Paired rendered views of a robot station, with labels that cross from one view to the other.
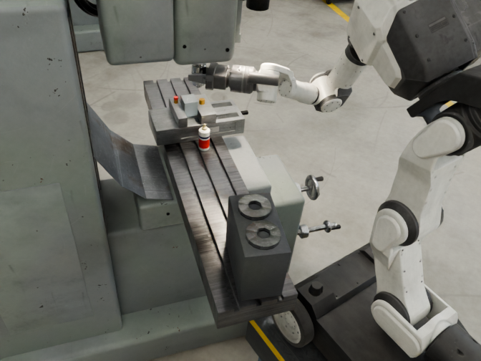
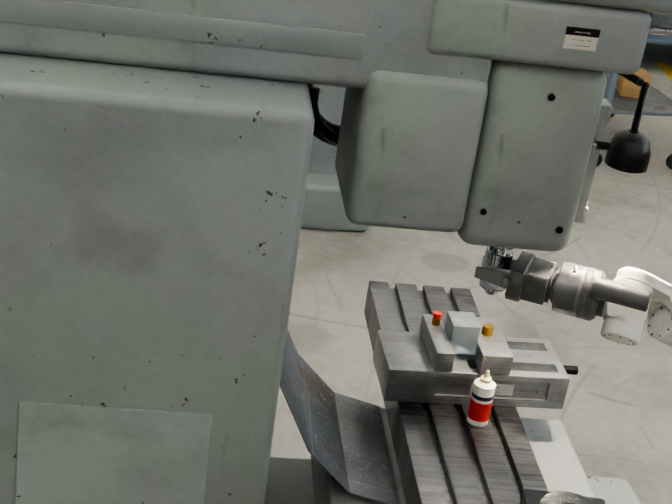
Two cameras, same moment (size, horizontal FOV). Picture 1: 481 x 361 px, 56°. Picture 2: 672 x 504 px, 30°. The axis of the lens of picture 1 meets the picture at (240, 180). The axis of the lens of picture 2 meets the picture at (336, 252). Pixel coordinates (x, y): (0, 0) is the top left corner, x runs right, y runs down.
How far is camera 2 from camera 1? 67 cm
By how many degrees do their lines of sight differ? 20
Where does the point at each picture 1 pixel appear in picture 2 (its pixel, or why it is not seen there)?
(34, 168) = (181, 377)
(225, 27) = (561, 190)
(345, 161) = not seen: outside the picture
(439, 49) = not seen: outside the picture
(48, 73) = (259, 215)
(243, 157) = (553, 460)
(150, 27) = (433, 170)
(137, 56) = (398, 215)
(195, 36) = (505, 198)
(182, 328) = not seen: outside the picture
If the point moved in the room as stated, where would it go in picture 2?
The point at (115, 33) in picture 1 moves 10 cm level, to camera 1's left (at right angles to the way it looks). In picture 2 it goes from (373, 171) to (312, 156)
